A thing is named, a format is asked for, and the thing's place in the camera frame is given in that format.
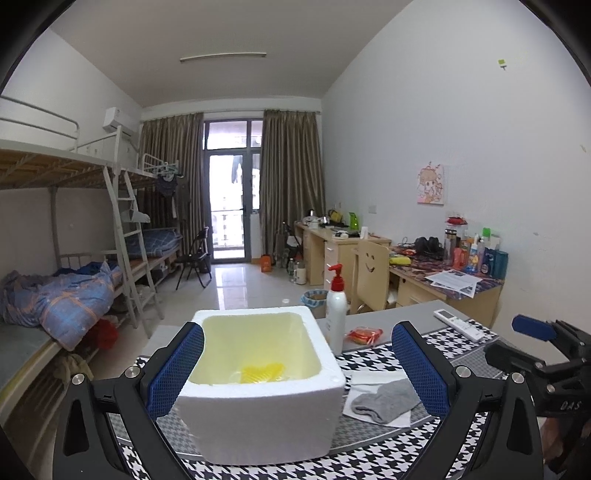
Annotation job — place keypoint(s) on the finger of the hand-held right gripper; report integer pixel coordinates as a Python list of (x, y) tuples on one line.
[(512, 357), (531, 325)]

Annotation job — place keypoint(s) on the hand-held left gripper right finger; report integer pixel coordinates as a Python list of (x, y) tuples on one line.
[(422, 369)]

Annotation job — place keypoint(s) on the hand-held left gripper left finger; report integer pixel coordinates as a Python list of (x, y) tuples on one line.
[(175, 369)]

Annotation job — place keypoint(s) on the grey sock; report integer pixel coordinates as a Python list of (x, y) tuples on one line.
[(388, 397)]

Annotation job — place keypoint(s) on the white foam box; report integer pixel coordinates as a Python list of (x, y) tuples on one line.
[(258, 415)]

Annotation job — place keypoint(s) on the white tissue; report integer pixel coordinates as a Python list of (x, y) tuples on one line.
[(364, 378)]

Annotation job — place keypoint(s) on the white remote control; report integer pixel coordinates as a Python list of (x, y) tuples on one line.
[(459, 323)]

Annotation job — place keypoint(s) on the red snack packet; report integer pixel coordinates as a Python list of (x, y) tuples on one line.
[(364, 336)]

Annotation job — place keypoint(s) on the wooden desk with patterned cover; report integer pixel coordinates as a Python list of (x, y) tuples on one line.
[(466, 304)]

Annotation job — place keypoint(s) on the blue canister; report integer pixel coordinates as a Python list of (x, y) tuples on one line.
[(496, 265)]

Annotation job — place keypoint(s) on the red cloth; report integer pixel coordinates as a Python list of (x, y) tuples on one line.
[(104, 334)]

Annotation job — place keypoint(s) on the yellow sponge cloth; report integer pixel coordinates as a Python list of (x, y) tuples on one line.
[(263, 373)]

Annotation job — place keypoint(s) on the printed papers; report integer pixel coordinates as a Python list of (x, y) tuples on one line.
[(455, 281)]

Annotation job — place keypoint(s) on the white lotion pump bottle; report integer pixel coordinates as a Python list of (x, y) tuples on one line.
[(336, 318)]

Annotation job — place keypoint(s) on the wooden chair with smiley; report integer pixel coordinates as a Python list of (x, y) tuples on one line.
[(371, 272)]

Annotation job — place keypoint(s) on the black folding chair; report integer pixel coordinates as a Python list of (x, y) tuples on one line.
[(196, 258)]

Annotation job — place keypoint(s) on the steel thermos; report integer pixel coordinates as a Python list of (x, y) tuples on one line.
[(450, 244)]

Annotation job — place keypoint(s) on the trash bin with blue liner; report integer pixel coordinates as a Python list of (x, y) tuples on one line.
[(315, 302)]

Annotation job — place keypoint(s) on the white metal bunk bed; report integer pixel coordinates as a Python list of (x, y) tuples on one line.
[(157, 240), (55, 166)]

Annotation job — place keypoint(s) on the blue plaid blanket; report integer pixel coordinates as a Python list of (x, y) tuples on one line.
[(60, 304)]

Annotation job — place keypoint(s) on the orange bottle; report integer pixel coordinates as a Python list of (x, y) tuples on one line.
[(265, 265)]

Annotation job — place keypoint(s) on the white jug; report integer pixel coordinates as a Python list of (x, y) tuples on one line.
[(300, 276)]

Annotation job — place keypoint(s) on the light wooden desk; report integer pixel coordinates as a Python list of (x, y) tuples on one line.
[(318, 254)]

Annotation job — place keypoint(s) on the houndstooth tablecloth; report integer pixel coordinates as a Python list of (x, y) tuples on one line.
[(300, 471)]

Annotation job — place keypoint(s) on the green container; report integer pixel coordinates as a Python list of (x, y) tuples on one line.
[(353, 221)]

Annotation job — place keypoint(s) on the glass balcony door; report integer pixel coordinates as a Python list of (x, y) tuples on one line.
[(226, 207)]

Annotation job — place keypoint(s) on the brown curtain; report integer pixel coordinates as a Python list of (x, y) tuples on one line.
[(171, 152), (291, 184)]

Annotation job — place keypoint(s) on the white air conditioner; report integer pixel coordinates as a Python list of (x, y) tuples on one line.
[(119, 121)]

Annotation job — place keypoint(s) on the ceiling tube light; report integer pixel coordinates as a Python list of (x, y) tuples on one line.
[(221, 57)]

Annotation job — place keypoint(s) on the pink wall poster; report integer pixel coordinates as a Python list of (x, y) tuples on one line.
[(431, 183)]

